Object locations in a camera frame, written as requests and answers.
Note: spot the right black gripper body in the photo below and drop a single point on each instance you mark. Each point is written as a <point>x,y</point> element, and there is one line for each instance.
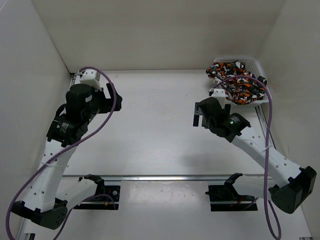
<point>227,108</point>

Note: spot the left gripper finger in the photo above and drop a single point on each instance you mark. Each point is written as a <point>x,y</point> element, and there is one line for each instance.
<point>118,103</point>
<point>111,90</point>

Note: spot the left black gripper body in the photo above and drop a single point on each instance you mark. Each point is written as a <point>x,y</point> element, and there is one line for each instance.
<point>99,104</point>

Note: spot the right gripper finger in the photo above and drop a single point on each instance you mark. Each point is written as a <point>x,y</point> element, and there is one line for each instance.
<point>197,110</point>
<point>196,119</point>

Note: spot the orange camouflage shorts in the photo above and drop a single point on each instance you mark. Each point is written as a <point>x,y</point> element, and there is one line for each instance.
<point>241,86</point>

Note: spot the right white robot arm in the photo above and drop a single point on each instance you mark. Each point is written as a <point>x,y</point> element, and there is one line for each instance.
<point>290,184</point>

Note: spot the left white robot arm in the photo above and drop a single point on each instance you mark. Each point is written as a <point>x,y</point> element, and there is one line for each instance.
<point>43,204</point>

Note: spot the white perforated plastic basket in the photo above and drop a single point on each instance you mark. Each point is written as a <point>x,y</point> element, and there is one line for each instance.
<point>252,65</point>

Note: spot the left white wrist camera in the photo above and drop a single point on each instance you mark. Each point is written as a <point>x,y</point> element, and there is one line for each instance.
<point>92,78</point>

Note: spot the front aluminium rail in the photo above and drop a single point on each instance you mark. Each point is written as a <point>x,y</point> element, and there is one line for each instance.
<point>208,177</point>

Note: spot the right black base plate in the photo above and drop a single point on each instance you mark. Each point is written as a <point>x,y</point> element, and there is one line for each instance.
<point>222,199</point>

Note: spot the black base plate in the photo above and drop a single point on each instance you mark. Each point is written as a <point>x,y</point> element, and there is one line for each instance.
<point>222,199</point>
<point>105,199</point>

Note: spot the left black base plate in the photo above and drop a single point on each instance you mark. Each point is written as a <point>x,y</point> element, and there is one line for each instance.
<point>105,199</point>

